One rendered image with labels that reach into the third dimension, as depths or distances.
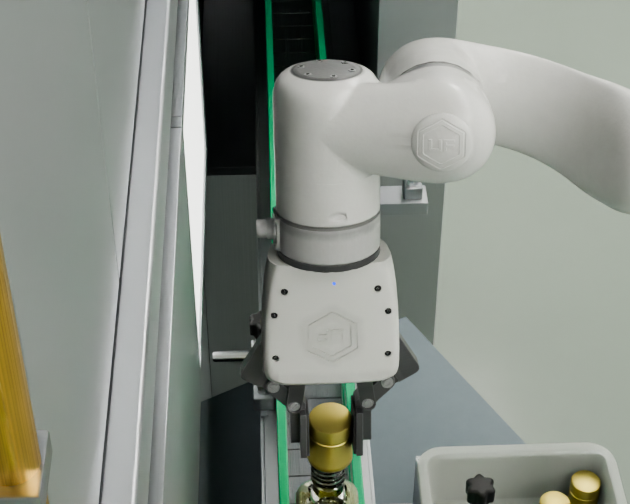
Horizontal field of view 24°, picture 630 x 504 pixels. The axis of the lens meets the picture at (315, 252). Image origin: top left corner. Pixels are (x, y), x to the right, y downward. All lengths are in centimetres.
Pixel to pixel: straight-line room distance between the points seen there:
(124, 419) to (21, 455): 43
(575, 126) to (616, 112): 4
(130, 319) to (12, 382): 52
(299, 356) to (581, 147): 25
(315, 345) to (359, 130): 17
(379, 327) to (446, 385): 81
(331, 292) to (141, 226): 15
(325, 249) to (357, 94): 11
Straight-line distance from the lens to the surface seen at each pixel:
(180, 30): 144
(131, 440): 92
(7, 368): 48
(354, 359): 107
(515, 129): 110
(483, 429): 181
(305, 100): 98
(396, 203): 196
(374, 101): 98
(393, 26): 206
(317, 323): 105
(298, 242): 102
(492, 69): 108
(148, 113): 119
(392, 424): 181
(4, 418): 50
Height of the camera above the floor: 207
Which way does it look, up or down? 40 degrees down
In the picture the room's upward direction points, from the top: straight up
